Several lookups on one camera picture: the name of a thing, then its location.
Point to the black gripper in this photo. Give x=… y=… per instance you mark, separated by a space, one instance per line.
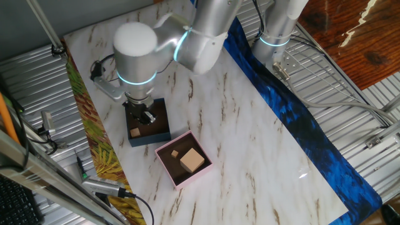
x=139 y=107

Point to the medium wooden cube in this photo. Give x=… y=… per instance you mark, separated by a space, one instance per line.
x=135 y=132

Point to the dark blue cardboard box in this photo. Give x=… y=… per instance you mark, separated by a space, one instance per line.
x=156 y=137

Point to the tiny wooden cube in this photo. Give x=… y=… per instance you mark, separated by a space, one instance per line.
x=174 y=153

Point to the large wooden cube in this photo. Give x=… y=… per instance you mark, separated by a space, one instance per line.
x=191 y=160

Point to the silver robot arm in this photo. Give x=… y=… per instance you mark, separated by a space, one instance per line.
x=137 y=56

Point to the pink cardboard box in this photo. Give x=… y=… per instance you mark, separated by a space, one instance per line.
x=193 y=179

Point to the yellow green painted cloth strip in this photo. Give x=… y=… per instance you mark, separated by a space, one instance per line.
x=93 y=140

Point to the white marble pattern mat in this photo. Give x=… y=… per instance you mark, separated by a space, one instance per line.
x=250 y=156

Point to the black rod base knob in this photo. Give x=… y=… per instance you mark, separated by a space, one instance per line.
x=58 y=50

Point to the orange pole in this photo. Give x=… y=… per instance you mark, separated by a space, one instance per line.
x=7 y=118

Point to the grey metal rod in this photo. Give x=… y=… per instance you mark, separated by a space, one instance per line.
x=43 y=22

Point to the black keyboard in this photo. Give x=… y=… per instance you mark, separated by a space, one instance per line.
x=15 y=203

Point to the blue painted cloth strip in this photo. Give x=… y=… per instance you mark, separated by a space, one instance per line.
x=312 y=140

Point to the brown wood pattern board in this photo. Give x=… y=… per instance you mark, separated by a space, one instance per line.
x=359 y=40

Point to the black shoe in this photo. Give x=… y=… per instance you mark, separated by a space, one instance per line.
x=391 y=214

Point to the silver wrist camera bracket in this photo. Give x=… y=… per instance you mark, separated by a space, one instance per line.
x=107 y=89

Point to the silver ribbed camera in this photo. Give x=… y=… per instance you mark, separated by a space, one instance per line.
x=103 y=186

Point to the aluminium frame beam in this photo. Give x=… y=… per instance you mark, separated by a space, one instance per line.
x=47 y=178

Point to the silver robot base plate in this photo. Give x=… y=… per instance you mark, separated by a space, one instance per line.
x=292 y=62

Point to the aluminium rail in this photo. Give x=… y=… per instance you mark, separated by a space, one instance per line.
x=384 y=134
x=390 y=104

